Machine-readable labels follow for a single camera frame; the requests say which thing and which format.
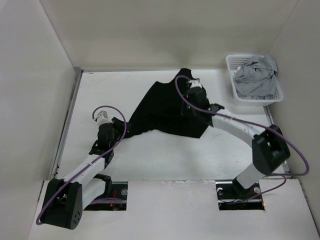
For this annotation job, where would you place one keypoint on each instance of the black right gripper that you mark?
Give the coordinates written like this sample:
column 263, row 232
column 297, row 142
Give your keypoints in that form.
column 185, row 100

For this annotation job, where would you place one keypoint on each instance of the aluminium frame rail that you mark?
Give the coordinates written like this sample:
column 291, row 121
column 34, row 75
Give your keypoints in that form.
column 274, row 149
column 66, row 124

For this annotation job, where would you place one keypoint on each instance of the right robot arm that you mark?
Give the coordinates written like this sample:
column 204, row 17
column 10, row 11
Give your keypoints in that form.
column 246, row 131

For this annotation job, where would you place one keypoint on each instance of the black tank top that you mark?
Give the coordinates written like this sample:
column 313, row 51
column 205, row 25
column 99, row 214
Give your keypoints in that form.
column 161, row 109

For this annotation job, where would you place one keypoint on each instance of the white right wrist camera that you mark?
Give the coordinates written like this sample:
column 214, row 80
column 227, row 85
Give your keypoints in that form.
column 194, row 83

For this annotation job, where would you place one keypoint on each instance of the right aluminium frame rail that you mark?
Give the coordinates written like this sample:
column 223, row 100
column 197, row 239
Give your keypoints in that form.
column 274, row 149

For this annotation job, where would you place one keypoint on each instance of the white plastic laundry basket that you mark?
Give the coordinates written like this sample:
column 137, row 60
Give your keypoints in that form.
column 233, row 62

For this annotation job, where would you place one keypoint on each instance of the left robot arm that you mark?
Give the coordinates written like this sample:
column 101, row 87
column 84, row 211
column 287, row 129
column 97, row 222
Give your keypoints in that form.
column 67, row 197

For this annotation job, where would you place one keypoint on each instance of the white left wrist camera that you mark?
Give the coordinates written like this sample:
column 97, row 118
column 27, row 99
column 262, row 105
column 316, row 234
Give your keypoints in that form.
column 102, row 118

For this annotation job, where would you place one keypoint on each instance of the left aluminium frame rail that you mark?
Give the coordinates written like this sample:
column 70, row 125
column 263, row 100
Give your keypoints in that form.
column 66, row 124

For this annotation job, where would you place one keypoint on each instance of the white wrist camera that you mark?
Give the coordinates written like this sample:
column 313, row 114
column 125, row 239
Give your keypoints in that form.
column 102, row 118
column 194, row 83

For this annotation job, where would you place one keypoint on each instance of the grey tank tops pile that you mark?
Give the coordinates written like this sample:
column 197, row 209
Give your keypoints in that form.
column 257, row 78

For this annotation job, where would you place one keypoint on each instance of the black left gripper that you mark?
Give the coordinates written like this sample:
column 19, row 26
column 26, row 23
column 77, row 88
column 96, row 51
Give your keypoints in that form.
column 119, row 125

